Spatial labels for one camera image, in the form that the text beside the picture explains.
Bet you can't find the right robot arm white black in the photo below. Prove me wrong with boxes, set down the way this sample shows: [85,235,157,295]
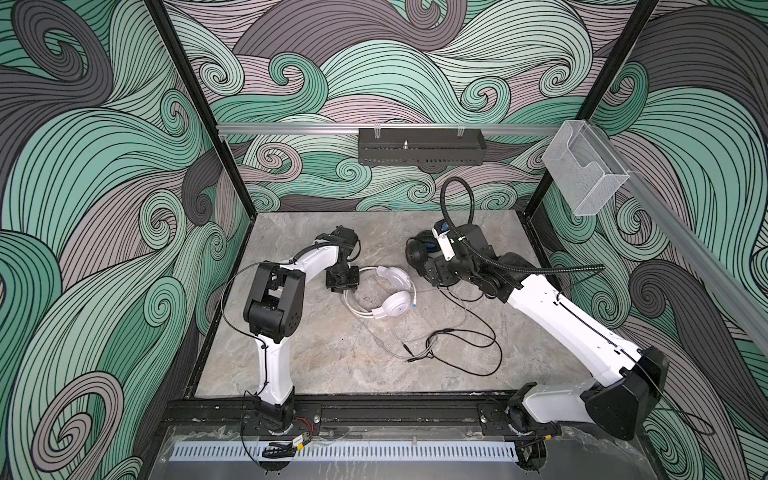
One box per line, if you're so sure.
[405,221,669,440]

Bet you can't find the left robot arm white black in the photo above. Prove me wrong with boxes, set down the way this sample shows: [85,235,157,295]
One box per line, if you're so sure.
[243,226,360,429]

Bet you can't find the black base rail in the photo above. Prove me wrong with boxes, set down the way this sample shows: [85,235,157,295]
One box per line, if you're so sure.
[167,392,607,436]

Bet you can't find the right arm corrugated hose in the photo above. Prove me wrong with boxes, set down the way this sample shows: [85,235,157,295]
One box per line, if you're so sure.
[439,176,606,278]

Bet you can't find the white headphones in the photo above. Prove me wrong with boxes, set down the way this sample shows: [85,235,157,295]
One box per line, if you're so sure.
[342,266,418,320]

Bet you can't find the aluminium wall rail right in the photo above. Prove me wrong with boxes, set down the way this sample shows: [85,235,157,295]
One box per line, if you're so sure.
[598,132,767,352]

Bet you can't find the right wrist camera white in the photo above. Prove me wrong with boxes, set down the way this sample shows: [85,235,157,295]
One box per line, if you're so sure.
[432,227,456,262]

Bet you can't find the aluminium wall rail back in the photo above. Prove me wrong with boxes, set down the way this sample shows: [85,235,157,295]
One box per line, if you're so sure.
[216,122,560,137]

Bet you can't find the black frame post left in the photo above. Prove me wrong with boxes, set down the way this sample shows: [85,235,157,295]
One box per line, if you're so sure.
[145,0,257,222]

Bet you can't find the aluminium wall rail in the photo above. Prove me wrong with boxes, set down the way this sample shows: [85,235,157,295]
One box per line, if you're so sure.
[216,122,560,137]
[598,132,767,352]

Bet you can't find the black blue headphones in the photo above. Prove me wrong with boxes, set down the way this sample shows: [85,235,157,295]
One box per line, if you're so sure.
[405,230,448,276]

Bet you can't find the black frame post right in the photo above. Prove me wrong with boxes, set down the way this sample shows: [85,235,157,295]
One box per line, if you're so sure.
[522,0,659,222]

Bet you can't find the white slotted cable duct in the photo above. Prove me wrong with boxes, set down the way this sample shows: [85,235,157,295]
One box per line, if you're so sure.
[169,440,518,463]

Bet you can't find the black perforated wall tray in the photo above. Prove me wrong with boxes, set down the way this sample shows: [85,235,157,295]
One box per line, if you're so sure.
[357,127,488,169]

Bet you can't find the clear plastic wall bin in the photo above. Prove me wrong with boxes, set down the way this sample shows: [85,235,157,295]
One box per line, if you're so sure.
[542,120,629,216]

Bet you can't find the black frame post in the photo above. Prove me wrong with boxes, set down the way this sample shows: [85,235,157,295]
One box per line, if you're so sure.
[522,0,659,222]
[145,0,257,222]

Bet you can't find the black headphone cable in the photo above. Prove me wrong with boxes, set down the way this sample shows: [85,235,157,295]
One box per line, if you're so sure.
[406,281,504,379]

